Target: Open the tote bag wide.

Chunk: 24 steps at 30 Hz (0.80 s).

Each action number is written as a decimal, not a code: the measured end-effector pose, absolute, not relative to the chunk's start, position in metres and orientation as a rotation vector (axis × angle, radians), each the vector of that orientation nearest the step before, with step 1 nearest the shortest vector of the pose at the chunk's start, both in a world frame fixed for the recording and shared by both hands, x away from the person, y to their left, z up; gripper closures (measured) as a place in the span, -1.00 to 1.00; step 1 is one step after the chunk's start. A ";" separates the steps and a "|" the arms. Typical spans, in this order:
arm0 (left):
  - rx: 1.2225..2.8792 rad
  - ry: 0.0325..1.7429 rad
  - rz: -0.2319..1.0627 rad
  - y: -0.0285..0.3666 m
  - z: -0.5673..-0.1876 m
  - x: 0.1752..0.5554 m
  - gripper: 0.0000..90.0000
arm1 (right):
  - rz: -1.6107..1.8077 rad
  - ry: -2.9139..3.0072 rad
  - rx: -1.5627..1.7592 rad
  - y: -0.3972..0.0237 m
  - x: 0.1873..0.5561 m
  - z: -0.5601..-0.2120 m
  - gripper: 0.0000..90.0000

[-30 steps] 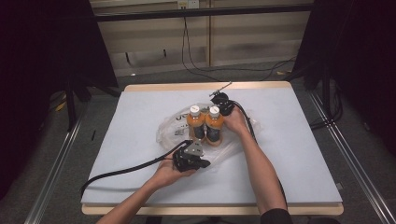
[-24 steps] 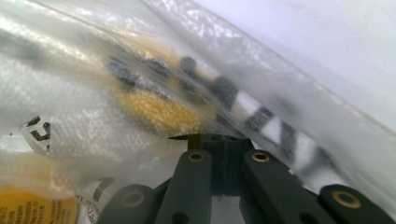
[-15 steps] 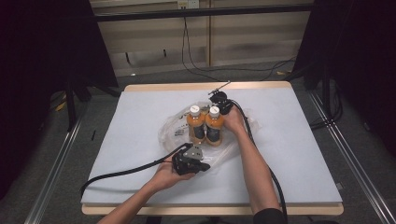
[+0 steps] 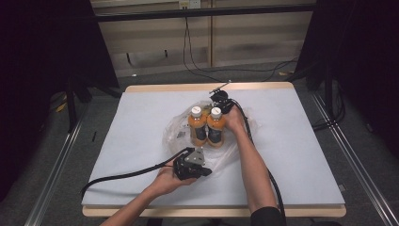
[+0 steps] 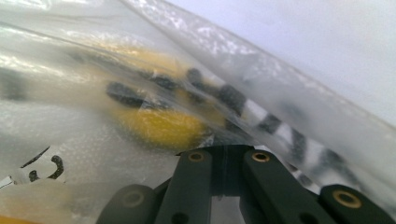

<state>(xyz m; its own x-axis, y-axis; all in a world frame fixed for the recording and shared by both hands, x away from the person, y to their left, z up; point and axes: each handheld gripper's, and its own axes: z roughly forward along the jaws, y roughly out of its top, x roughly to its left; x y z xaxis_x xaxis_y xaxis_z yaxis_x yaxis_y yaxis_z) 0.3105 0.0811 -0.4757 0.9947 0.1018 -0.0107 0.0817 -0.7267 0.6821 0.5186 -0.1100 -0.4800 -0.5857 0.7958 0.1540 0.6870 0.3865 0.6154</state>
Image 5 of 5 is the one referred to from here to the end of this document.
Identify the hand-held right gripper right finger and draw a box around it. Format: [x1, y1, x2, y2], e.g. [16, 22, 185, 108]
[242, 148, 338, 224]

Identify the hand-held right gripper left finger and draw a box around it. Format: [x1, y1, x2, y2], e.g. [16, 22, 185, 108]
[154, 148, 215, 224]

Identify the yellow pack with white caps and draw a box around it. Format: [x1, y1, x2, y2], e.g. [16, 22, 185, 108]
[104, 46, 225, 151]

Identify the clear plastic bag black print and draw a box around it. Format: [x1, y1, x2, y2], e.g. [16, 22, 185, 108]
[0, 0, 396, 224]

